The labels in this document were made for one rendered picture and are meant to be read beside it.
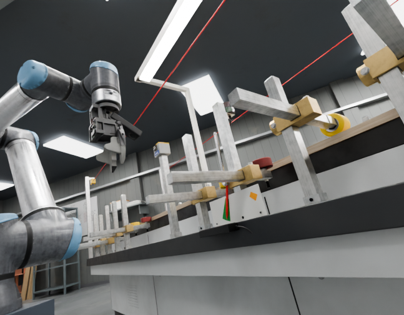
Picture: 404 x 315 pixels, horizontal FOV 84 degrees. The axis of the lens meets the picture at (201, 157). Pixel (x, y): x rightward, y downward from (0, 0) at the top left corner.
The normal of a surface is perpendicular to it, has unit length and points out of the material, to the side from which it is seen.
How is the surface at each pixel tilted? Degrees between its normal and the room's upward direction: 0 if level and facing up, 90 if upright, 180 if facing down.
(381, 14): 180
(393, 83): 90
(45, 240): 95
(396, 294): 90
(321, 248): 90
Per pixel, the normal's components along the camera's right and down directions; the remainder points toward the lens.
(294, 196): -0.79, -0.03
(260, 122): -0.33, -0.24
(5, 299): 0.82, -0.57
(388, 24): 0.21, 0.93
